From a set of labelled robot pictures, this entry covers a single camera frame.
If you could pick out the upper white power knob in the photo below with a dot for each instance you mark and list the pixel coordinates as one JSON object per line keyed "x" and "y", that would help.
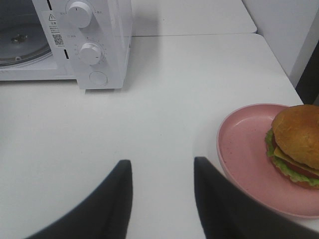
{"x": 79, "y": 14}

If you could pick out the white warning label sticker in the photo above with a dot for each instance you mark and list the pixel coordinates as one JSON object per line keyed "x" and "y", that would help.
{"x": 53, "y": 28}

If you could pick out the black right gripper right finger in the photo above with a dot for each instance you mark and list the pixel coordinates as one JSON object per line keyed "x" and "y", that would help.
{"x": 226, "y": 212}

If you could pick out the burger with sesame-free bun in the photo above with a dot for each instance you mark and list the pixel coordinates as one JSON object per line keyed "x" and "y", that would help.
{"x": 293, "y": 144}

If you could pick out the pink round plate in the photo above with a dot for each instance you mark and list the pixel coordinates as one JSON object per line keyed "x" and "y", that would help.
{"x": 242, "y": 151}

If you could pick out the white microwave oven body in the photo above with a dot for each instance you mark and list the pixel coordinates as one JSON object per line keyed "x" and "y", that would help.
{"x": 110, "y": 29}

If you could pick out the white timer knob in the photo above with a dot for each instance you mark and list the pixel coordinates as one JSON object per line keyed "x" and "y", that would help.
{"x": 90, "y": 53}

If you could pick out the glass microwave turntable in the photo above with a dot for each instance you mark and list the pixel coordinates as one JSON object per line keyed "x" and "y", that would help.
{"x": 22, "y": 39}

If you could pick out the round white door release button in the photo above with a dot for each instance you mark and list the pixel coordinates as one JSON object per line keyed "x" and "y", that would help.
{"x": 98, "y": 78}

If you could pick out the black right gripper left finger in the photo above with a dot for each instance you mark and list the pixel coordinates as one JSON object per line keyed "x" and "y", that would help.
{"x": 104, "y": 214}

